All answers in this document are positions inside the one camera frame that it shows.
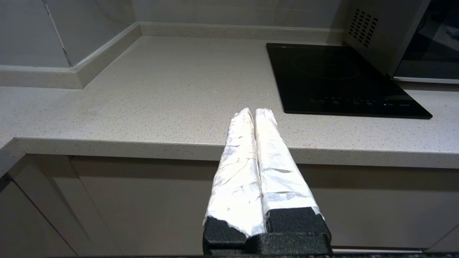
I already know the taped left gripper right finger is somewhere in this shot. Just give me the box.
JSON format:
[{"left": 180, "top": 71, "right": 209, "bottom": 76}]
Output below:
[{"left": 255, "top": 107, "right": 332, "bottom": 237}]

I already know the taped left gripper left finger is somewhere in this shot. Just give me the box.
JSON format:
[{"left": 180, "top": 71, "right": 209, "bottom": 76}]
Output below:
[{"left": 203, "top": 107, "right": 266, "bottom": 248}]

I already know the silver microwave oven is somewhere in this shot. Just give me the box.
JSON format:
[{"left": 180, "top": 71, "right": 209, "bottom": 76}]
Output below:
[{"left": 344, "top": 0, "right": 431, "bottom": 77}]

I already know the beige cabinet door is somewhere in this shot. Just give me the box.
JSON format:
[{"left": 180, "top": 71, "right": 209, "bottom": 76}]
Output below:
[
  {"left": 70, "top": 157, "right": 223, "bottom": 256},
  {"left": 298, "top": 165, "right": 459, "bottom": 251},
  {"left": 427, "top": 226, "right": 459, "bottom": 253}
]

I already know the black induction cooktop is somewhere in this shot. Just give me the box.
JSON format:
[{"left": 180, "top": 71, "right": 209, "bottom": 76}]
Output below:
[{"left": 266, "top": 42, "right": 433, "bottom": 119}]

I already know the angled cabinet corner panel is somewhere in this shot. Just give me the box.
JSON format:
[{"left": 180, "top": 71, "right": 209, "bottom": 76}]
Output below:
[{"left": 6, "top": 154, "right": 120, "bottom": 258}]

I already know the grey cabinet side panel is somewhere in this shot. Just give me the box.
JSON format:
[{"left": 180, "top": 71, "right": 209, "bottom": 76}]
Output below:
[{"left": 0, "top": 177, "right": 76, "bottom": 258}]

